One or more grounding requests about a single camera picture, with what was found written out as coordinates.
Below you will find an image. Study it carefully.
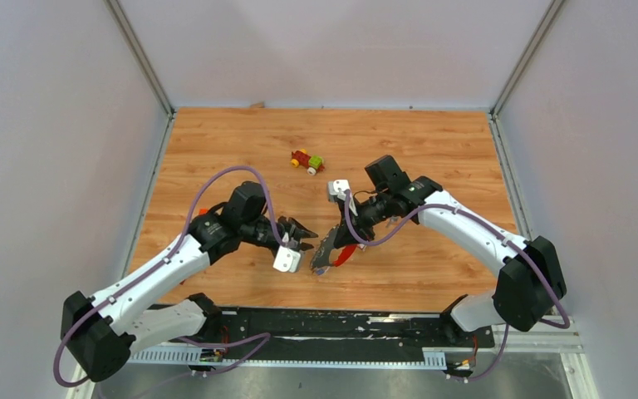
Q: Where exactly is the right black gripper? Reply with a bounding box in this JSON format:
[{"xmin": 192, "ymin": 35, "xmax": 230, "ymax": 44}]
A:
[{"xmin": 334, "ymin": 190, "xmax": 394, "ymax": 249}]

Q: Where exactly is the metal key holder red handle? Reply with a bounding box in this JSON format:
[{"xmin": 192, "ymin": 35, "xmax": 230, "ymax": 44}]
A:
[{"xmin": 310, "ymin": 227, "xmax": 359, "ymax": 276}]

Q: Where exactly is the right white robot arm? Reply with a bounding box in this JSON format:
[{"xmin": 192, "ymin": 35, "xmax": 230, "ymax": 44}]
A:
[{"xmin": 311, "ymin": 155, "xmax": 571, "ymax": 347}]

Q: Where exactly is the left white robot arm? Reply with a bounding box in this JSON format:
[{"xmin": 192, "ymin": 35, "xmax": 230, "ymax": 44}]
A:
[{"xmin": 56, "ymin": 181, "xmax": 317, "ymax": 382}]

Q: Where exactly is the colourful toy brick car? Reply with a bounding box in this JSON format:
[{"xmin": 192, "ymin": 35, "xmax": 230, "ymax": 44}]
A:
[{"xmin": 290, "ymin": 149, "xmax": 326, "ymax": 175}]

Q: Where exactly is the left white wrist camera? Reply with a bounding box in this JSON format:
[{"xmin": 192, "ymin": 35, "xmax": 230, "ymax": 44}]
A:
[{"xmin": 272, "ymin": 246, "xmax": 303, "ymax": 273}]

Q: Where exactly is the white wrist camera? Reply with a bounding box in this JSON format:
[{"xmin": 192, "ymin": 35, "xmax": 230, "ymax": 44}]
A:
[
  {"xmin": 272, "ymin": 246, "xmax": 303, "ymax": 273},
  {"xmin": 326, "ymin": 180, "xmax": 350, "ymax": 203}
]

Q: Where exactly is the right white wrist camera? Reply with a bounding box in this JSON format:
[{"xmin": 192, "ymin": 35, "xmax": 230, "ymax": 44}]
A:
[{"xmin": 326, "ymin": 180, "xmax": 350, "ymax": 203}]

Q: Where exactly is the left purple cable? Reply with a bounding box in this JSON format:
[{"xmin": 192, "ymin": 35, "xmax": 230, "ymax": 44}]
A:
[{"xmin": 52, "ymin": 165, "xmax": 292, "ymax": 389}]

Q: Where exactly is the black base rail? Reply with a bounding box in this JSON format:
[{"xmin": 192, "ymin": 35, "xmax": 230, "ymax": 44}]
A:
[{"xmin": 191, "ymin": 307, "xmax": 494, "ymax": 363}]

